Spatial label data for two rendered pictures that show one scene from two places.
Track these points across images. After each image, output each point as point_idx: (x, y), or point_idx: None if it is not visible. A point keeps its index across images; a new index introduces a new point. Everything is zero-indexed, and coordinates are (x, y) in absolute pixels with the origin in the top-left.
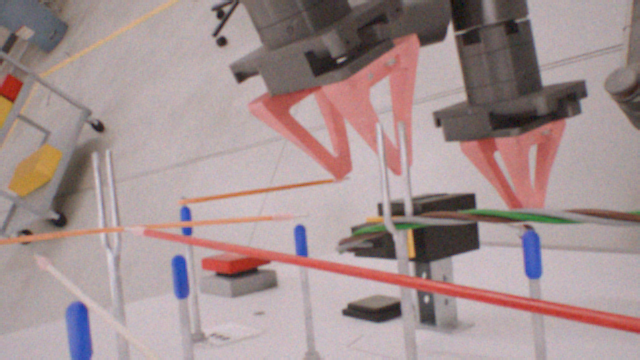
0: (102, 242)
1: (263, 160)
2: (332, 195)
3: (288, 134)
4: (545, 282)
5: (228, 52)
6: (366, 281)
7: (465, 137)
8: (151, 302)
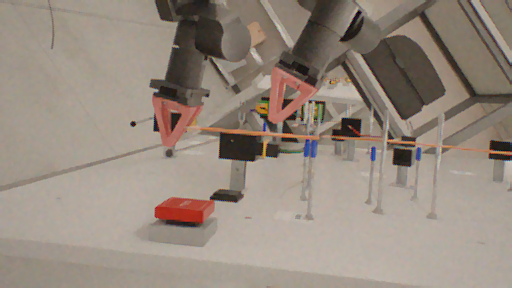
0: (385, 147)
1: None
2: None
3: (301, 103)
4: (145, 182)
5: None
6: (146, 207)
7: (195, 104)
8: (249, 256)
